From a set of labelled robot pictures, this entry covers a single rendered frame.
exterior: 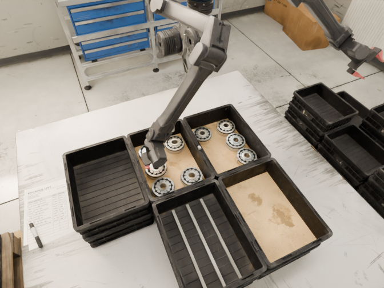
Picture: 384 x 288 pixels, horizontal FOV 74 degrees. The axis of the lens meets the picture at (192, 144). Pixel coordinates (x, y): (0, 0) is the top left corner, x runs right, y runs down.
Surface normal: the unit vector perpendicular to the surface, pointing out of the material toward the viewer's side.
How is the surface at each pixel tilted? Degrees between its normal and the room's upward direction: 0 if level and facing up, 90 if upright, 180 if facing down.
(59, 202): 0
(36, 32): 90
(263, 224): 0
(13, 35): 90
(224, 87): 0
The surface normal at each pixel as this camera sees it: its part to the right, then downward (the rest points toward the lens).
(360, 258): 0.02, -0.63
